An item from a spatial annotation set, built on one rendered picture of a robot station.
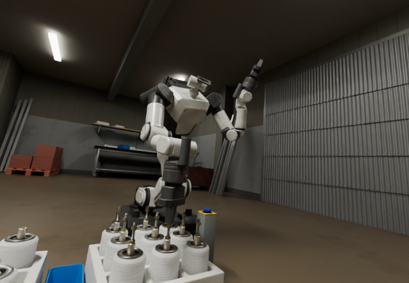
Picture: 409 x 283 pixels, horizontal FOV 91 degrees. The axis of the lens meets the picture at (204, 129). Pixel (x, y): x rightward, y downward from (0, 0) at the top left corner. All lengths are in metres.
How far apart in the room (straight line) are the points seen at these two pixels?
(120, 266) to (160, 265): 0.12
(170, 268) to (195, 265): 0.10
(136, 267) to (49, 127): 7.20
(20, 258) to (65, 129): 6.90
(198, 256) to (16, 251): 0.55
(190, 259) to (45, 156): 5.66
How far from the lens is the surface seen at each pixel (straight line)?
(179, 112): 1.17
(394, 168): 3.44
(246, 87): 1.32
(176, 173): 0.70
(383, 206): 3.48
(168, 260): 0.75
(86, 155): 7.65
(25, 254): 0.91
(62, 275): 1.06
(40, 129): 7.77
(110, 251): 0.83
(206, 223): 1.05
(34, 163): 6.28
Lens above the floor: 0.52
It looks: 11 degrees up
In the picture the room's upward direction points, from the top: 5 degrees clockwise
